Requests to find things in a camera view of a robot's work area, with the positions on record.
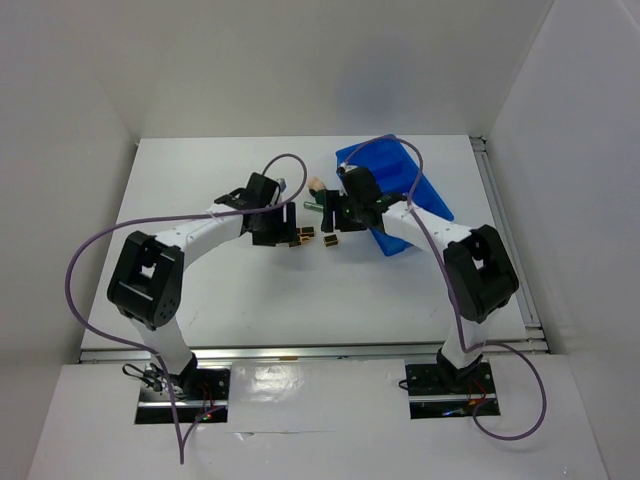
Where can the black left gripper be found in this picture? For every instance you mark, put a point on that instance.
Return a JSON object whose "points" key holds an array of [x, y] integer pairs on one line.
{"points": [[284, 232]]}

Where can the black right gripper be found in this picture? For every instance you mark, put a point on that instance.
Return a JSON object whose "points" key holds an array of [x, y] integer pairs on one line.
{"points": [[332, 202]]}

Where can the black gold lipstick cap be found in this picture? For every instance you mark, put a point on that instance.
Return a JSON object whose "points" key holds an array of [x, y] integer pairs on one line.
{"points": [[330, 240]]}

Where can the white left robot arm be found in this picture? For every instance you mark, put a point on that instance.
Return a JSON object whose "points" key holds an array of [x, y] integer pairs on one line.
{"points": [[146, 286]]}

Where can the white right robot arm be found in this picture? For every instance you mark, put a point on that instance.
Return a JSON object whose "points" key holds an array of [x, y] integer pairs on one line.
{"points": [[478, 273]]}

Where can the beige makeup sponge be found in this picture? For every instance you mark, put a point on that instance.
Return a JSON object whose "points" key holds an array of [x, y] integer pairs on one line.
{"points": [[315, 185]]}

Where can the dark green round puff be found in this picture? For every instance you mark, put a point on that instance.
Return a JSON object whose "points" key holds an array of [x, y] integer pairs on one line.
{"points": [[320, 197]]}

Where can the green lip balm tube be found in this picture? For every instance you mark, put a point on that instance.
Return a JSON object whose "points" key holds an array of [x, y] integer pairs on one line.
{"points": [[313, 206]]}

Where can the blue divided plastic tray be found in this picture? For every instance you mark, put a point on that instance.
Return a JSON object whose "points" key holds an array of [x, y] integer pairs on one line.
{"points": [[395, 172]]}

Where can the aluminium front rail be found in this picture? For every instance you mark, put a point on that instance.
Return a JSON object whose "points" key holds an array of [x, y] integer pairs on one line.
{"points": [[282, 353]]}

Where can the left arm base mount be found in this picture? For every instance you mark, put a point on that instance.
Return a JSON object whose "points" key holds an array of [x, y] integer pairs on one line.
{"points": [[206, 401]]}

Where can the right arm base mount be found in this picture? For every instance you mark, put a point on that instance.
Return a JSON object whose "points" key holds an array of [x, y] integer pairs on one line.
{"points": [[430, 398]]}

